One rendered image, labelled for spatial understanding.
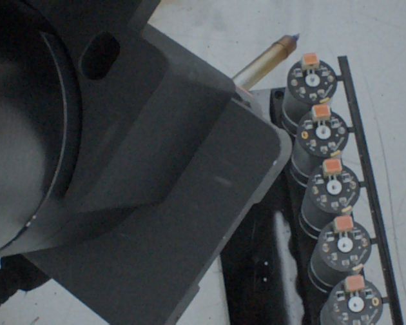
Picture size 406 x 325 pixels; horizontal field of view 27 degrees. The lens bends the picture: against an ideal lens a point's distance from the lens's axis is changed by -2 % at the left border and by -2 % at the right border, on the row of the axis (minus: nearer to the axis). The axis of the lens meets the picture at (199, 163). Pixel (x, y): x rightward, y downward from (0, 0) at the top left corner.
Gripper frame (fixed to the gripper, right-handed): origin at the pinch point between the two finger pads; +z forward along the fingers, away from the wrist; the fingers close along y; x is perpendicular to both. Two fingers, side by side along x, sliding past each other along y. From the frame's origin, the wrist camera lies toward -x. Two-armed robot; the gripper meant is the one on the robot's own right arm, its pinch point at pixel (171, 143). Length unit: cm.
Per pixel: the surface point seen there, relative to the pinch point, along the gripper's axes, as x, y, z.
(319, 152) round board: -1.9, -3.0, 11.1
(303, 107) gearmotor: -3.2, -1.0, 12.4
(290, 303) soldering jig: 5.2, -5.9, 13.2
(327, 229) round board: 0.7, -5.5, 9.8
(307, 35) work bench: -6.5, 2.7, 20.3
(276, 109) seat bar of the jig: -2.1, 0.8, 15.8
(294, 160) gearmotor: -0.7, -1.9, 13.2
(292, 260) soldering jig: 3.6, -4.6, 14.0
